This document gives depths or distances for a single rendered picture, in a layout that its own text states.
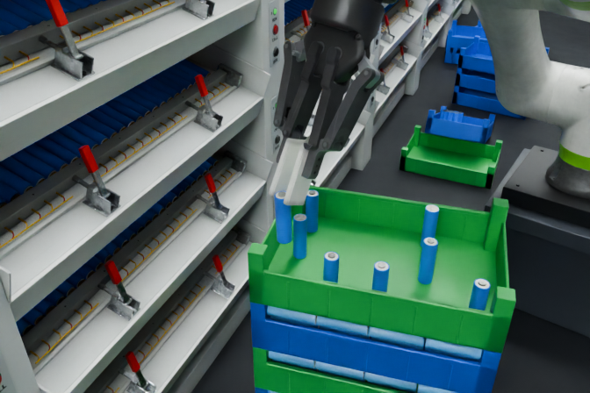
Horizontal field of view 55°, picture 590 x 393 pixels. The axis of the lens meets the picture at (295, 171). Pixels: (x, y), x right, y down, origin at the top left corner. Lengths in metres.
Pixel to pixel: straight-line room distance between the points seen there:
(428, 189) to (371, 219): 1.03
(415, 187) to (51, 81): 1.37
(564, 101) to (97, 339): 0.99
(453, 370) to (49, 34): 0.62
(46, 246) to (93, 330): 0.19
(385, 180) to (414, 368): 1.20
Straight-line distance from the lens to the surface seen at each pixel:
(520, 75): 1.24
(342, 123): 0.59
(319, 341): 0.74
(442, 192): 1.86
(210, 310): 1.15
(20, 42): 0.71
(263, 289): 0.70
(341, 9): 0.59
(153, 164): 0.87
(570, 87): 1.30
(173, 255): 0.99
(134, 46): 0.78
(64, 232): 0.76
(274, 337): 0.75
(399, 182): 1.88
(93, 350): 0.87
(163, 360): 1.08
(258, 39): 1.06
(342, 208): 0.84
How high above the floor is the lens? 0.98
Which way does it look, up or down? 31 degrees down
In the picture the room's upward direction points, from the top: straight up
